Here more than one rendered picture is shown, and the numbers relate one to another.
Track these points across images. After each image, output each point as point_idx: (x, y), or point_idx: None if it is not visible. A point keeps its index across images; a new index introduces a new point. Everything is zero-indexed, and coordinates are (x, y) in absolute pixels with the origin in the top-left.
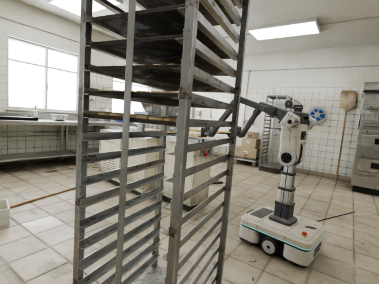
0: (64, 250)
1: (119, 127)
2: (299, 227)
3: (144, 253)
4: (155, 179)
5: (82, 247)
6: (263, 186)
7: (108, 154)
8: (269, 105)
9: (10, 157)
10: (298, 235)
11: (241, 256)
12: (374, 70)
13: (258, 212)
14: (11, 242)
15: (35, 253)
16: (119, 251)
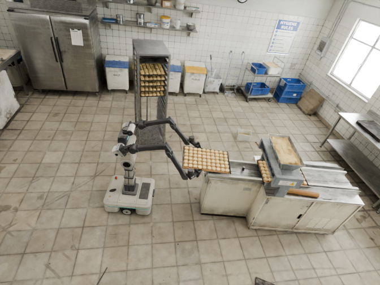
0: (202, 142)
1: (321, 166)
2: (119, 186)
3: (161, 130)
4: (163, 112)
5: (156, 105)
6: None
7: None
8: (156, 144)
9: (350, 155)
10: (119, 177)
11: (145, 177)
12: None
13: (147, 189)
14: (219, 136)
15: (207, 138)
16: (147, 103)
